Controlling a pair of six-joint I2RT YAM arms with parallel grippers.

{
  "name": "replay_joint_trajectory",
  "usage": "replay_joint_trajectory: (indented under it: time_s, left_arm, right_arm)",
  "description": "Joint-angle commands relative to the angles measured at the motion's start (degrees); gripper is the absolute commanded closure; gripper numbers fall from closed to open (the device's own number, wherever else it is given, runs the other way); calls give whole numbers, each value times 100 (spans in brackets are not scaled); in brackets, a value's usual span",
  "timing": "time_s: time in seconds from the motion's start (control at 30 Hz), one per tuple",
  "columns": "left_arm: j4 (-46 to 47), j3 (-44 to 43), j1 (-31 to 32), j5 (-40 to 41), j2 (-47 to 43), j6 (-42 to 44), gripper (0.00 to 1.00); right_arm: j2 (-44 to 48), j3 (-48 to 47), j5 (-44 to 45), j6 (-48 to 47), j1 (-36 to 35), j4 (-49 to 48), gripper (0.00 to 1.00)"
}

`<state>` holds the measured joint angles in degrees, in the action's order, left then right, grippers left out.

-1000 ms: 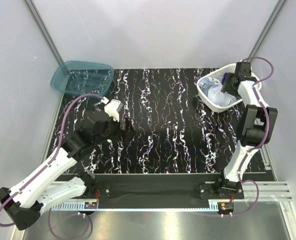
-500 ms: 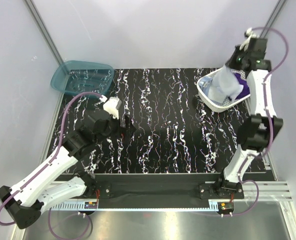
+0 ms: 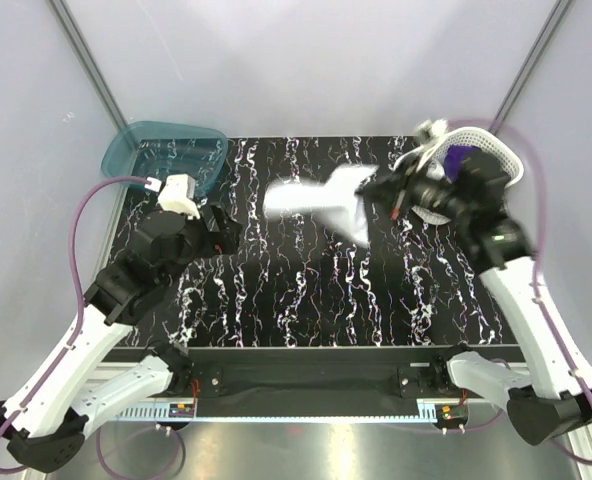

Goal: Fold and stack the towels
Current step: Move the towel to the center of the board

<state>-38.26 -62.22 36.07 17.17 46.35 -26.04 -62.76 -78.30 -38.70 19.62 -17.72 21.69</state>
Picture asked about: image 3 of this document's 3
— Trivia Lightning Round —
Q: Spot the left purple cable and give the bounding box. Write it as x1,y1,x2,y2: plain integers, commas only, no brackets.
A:
0,175,190,480

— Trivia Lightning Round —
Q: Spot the white plastic basket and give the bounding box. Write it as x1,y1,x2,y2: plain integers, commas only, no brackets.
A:
395,127,525,225

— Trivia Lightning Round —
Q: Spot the left small circuit board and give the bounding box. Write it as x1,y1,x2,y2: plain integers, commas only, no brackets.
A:
168,402,195,418

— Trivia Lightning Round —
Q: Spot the right small circuit board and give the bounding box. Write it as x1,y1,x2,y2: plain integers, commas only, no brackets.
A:
437,404,469,424

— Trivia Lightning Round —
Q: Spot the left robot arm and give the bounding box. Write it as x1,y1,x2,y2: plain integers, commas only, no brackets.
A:
0,206,242,473

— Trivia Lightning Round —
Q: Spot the white slotted cable duct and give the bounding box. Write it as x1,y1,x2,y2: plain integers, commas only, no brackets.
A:
111,399,437,424

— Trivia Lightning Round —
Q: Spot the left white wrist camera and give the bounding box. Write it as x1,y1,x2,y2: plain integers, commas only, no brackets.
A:
157,174,200,220

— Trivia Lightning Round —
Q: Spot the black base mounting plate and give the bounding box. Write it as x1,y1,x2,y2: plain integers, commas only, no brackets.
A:
95,345,527,419

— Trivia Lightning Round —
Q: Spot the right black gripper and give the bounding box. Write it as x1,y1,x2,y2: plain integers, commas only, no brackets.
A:
353,155,468,223

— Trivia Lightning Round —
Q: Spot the right aluminium frame post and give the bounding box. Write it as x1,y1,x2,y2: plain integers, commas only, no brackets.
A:
488,0,576,134

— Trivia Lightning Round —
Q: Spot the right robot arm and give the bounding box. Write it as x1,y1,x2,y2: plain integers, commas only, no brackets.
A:
357,150,592,445

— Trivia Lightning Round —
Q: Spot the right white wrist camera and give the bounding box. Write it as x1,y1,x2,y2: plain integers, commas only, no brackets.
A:
414,119,449,150

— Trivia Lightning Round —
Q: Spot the aluminium frame post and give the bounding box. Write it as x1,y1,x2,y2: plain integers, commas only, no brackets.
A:
488,0,576,134
46,0,127,130

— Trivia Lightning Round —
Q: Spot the left aluminium frame post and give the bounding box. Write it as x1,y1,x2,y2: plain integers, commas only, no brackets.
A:
46,0,127,130

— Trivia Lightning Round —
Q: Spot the small circuit board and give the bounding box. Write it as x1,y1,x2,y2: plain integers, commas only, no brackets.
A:
437,404,469,424
168,402,195,418

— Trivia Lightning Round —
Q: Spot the white towel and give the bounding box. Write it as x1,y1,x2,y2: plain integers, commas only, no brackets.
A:
263,164,378,248

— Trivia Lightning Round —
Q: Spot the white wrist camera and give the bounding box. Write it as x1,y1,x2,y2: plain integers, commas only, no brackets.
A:
414,119,449,150
157,174,200,220

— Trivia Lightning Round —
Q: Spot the purple towel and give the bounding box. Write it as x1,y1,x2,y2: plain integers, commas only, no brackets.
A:
443,145,480,181

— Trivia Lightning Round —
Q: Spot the teal plastic basin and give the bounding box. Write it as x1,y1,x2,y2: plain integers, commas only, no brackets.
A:
101,121,229,197

